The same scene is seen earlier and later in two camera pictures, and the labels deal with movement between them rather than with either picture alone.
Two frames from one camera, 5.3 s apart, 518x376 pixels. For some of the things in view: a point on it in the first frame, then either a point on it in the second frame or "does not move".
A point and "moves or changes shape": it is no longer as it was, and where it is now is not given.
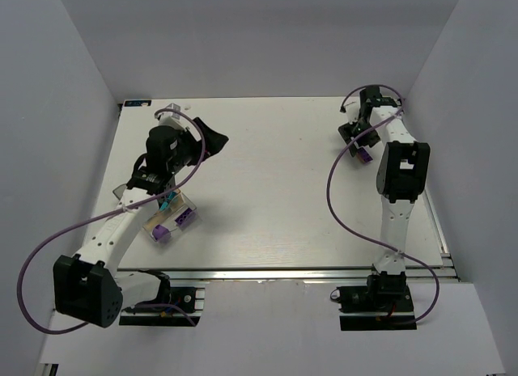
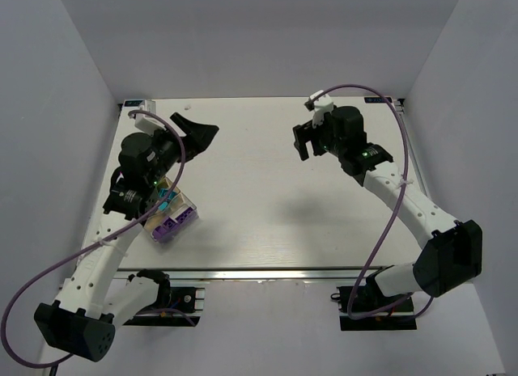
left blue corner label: x=137 y=103 does not move
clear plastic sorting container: x=171 y=218 does not move
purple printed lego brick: x=363 y=155 moves or changes shape
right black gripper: x=358 y=137 -> x=307 y=136
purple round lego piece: x=159 y=231 does not move
